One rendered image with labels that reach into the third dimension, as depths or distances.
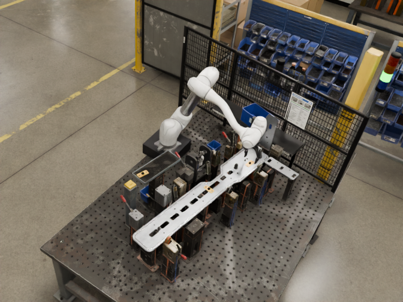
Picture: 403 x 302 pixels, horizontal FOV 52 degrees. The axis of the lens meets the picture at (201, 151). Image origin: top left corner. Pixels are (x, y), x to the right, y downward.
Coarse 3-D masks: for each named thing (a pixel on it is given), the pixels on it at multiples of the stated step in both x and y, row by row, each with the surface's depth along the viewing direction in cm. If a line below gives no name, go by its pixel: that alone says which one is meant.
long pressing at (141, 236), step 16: (240, 160) 344; (240, 176) 330; (192, 192) 313; (208, 192) 314; (176, 208) 300; (192, 208) 301; (160, 224) 288; (176, 224) 289; (144, 240) 277; (160, 240) 278
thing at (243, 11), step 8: (224, 0) 577; (232, 0) 580; (248, 0) 594; (240, 8) 579; (240, 16) 591; (240, 24) 595; (224, 32) 637; (232, 32) 639; (240, 32) 588; (224, 40) 618; (240, 40) 595; (232, 56) 618; (224, 64) 632; (232, 64) 626
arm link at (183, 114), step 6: (204, 72) 325; (210, 72) 326; (216, 72) 330; (210, 78) 323; (216, 78) 330; (192, 96) 347; (198, 96) 344; (186, 102) 356; (192, 102) 351; (198, 102) 354; (180, 108) 369; (186, 108) 359; (192, 108) 358; (174, 114) 370; (180, 114) 366; (186, 114) 365; (192, 114) 373; (180, 120) 368; (186, 120) 369
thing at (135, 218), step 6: (132, 216) 283; (138, 216) 283; (132, 222) 287; (138, 222) 283; (132, 228) 293; (138, 228) 288; (132, 234) 298; (132, 240) 302; (132, 246) 306; (138, 246) 303
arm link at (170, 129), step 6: (168, 120) 360; (174, 120) 361; (162, 126) 359; (168, 126) 356; (174, 126) 358; (180, 126) 367; (162, 132) 360; (168, 132) 358; (174, 132) 359; (180, 132) 372; (162, 138) 364; (168, 138) 362; (174, 138) 364; (168, 144) 367
